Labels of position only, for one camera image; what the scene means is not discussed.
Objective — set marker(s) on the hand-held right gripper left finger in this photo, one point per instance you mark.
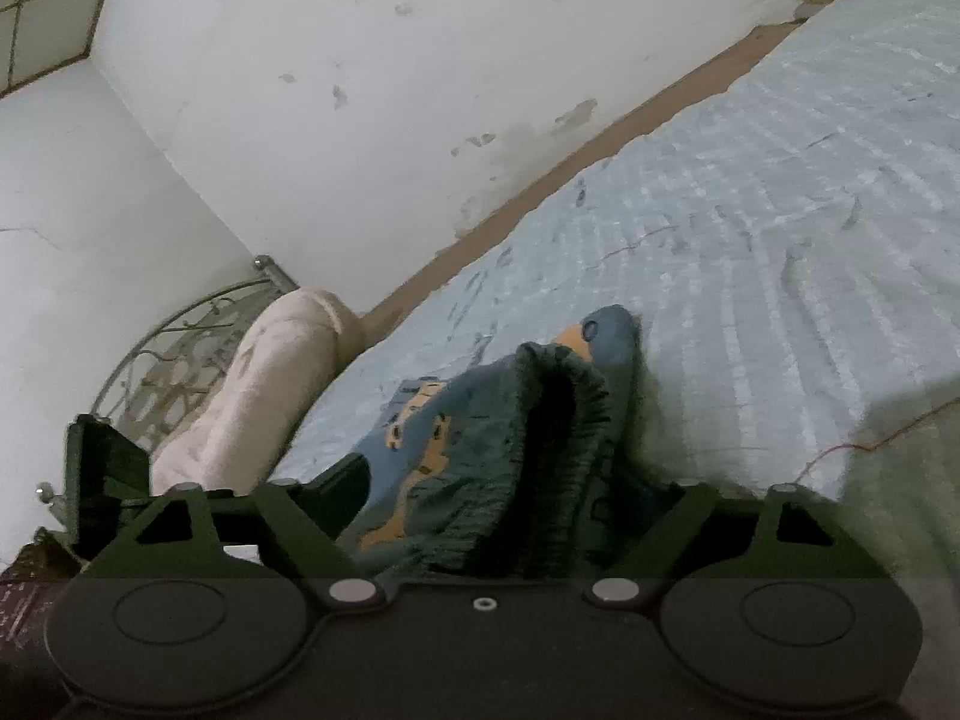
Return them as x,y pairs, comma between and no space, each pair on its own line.
300,532

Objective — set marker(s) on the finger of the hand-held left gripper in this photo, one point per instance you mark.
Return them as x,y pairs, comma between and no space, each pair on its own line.
345,487

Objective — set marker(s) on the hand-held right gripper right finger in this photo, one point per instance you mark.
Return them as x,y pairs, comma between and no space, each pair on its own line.
660,532

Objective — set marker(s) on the blue pants with orange print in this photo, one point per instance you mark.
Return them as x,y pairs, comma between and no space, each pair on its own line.
480,480

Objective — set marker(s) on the ornate metal bed footboard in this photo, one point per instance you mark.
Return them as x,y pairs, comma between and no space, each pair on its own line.
172,367

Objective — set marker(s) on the cream pillow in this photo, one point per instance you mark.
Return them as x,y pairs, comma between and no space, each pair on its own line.
277,375

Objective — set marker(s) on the dark patterned cloth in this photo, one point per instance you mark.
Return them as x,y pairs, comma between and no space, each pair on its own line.
30,585

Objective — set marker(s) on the light blue bed sheet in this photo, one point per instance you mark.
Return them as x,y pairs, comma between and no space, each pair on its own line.
750,202

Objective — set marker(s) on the brown wooden bed frame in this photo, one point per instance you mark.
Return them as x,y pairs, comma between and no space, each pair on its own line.
570,157

